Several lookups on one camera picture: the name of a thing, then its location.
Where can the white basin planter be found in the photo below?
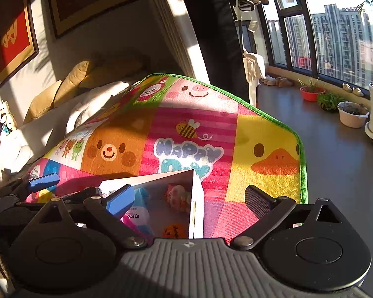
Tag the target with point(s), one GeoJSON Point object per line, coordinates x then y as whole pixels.
{"type": "Point", "coordinates": [352, 119]}

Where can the cream blanket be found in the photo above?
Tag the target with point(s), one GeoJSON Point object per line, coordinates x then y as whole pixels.
{"type": "Point", "coordinates": [93, 99]}

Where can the red framed picture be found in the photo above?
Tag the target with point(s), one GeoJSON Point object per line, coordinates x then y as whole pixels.
{"type": "Point", "coordinates": [90, 0]}
{"type": "Point", "coordinates": [15, 37]}

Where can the colourful cartoon play mat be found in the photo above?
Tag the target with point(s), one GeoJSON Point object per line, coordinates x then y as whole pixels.
{"type": "Point", "coordinates": [267, 124]}

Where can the pink toy figure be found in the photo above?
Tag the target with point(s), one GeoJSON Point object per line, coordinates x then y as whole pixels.
{"type": "Point", "coordinates": [177, 197]}

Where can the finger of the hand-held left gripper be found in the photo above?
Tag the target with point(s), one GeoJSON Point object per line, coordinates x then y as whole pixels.
{"type": "Point", "coordinates": [45, 182]}
{"type": "Point", "coordinates": [84, 192]}

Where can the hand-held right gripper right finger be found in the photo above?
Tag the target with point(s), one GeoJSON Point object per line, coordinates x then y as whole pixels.
{"type": "Point", "coordinates": [258, 201]}

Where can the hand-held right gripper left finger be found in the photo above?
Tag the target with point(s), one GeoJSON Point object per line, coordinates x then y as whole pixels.
{"type": "Point", "coordinates": [121, 200]}

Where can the white pleated curtain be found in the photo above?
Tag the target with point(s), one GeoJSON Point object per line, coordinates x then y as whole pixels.
{"type": "Point", "coordinates": [174, 21]}

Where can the pale pink cardboard box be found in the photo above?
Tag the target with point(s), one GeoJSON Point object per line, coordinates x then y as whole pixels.
{"type": "Point", "coordinates": [196, 205]}

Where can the teddy bear plush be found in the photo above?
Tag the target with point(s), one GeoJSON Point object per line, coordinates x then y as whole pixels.
{"type": "Point", "coordinates": [6, 115]}

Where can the red pot with plant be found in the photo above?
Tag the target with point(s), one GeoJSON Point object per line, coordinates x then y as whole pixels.
{"type": "Point", "coordinates": [312, 94]}

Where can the dark curtain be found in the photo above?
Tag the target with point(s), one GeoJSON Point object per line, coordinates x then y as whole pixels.
{"type": "Point", "coordinates": [217, 37]}

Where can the orange toy pumpkin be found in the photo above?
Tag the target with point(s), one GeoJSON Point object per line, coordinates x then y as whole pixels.
{"type": "Point", "coordinates": [174, 231]}

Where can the white clothes hanger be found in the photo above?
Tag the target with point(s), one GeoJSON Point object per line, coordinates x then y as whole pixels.
{"type": "Point", "coordinates": [247, 9]}

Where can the beige slipper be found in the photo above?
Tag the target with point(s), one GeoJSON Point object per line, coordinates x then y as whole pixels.
{"type": "Point", "coordinates": [284, 82]}
{"type": "Point", "coordinates": [268, 80]}

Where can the hanging cream cloth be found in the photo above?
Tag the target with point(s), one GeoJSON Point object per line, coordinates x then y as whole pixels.
{"type": "Point", "coordinates": [253, 65]}

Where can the low green plant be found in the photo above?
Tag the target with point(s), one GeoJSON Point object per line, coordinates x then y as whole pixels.
{"type": "Point", "coordinates": [328, 102]}

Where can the dark framed window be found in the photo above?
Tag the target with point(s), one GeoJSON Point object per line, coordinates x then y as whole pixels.
{"type": "Point", "coordinates": [338, 37]}

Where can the white sofa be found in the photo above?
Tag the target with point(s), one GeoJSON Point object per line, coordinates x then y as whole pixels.
{"type": "Point", "coordinates": [34, 130]}

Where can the white cushion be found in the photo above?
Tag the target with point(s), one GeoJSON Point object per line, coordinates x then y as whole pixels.
{"type": "Point", "coordinates": [15, 152]}

